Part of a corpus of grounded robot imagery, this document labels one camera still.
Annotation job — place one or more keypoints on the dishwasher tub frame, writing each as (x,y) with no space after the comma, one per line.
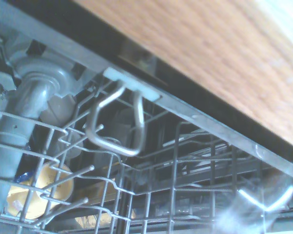
(210,125)

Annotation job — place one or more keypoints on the grey dishwasher spray pipe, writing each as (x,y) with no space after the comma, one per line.
(27,102)

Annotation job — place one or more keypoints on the metal door latch hook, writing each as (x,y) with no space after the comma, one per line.
(94,136)

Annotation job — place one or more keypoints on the yellow cup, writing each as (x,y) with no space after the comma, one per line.
(30,207)

